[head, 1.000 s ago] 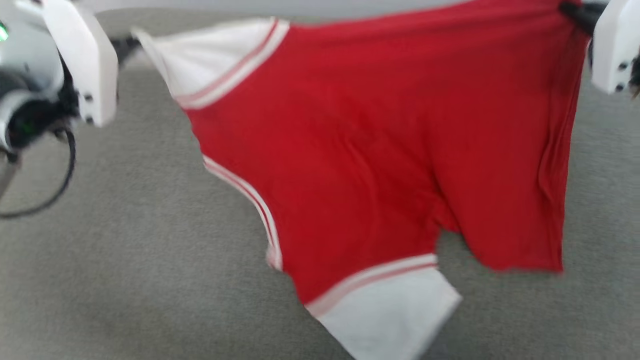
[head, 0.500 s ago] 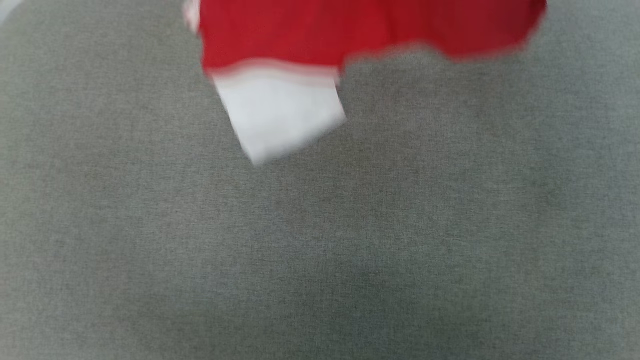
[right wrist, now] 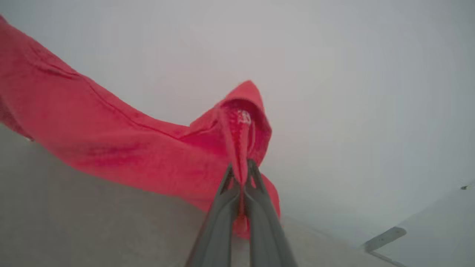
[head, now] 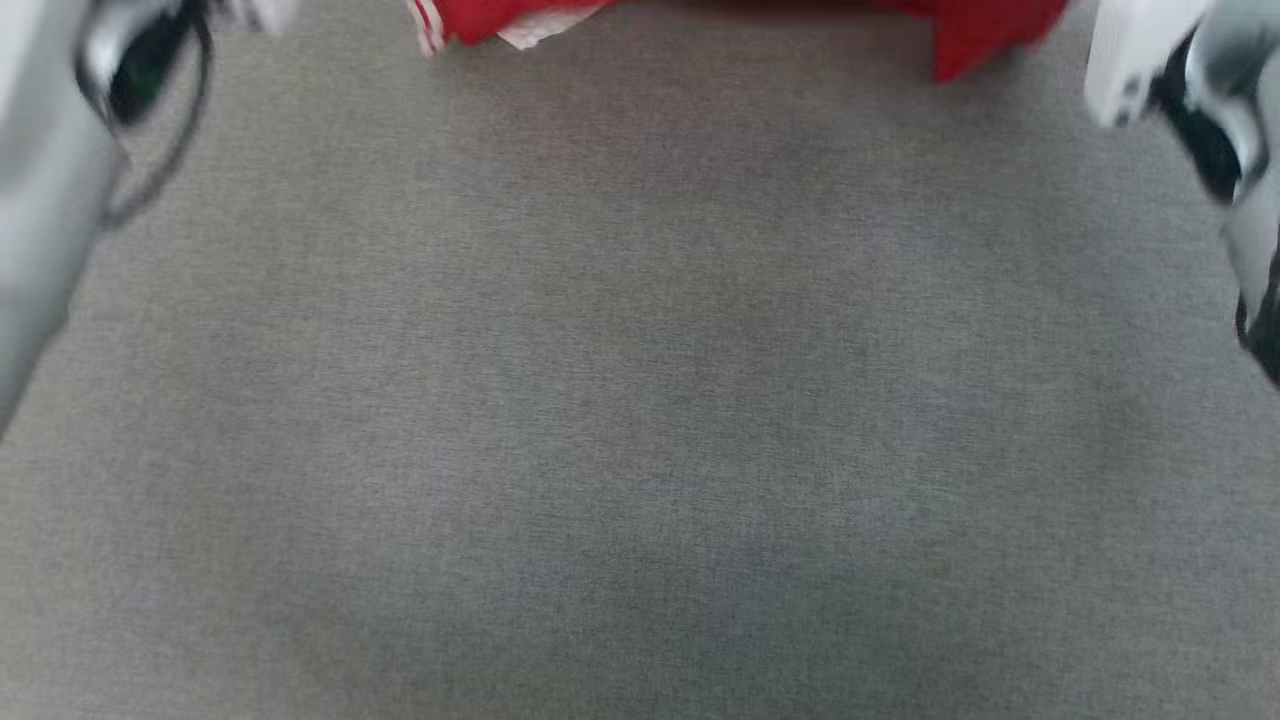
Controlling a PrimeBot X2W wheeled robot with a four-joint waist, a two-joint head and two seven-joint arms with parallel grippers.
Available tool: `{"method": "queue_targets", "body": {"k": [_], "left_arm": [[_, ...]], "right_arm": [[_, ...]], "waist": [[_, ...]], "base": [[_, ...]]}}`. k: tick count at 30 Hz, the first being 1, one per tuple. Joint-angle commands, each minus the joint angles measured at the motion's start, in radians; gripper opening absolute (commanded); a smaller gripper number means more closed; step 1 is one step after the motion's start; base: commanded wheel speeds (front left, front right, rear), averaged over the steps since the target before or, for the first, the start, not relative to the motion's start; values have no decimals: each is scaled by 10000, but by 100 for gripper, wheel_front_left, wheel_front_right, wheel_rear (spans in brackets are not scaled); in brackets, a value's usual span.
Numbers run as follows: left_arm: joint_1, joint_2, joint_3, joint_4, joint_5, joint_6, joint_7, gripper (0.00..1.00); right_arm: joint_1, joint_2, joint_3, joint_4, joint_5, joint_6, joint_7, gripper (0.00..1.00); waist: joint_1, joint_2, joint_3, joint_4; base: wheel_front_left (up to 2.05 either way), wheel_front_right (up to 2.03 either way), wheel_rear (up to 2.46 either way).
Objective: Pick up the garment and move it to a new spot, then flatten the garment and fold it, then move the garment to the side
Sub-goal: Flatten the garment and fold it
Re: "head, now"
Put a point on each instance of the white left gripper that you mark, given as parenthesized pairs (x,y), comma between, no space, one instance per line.
(262,12)

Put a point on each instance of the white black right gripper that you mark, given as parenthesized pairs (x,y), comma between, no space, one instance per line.
(1135,60)

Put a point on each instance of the red and white garment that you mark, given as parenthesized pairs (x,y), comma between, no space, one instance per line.
(760,15)

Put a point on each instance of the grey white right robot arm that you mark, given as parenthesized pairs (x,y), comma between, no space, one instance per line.
(1240,130)

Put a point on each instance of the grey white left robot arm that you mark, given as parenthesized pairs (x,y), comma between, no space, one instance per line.
(50,170)

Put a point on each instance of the grey fabric sofa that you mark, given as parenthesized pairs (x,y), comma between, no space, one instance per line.
(640,400)

